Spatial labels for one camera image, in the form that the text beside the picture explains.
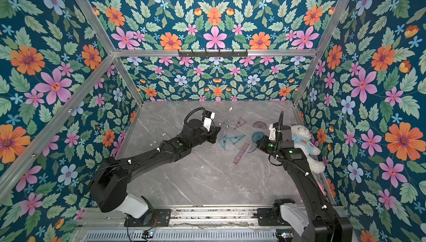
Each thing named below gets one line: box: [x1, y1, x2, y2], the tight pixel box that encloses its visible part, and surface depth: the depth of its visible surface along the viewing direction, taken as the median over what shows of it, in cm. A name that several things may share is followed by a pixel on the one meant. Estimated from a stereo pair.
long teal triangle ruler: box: [226, 134, 246, 145], surface depth 103 cm
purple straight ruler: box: [232, 142, 251, 165], surface depth 96 cm
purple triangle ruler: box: [234, 117, 247, 130], surface depth 110 cm
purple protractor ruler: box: [252, 121, 268, 130], surface depth 110 cm
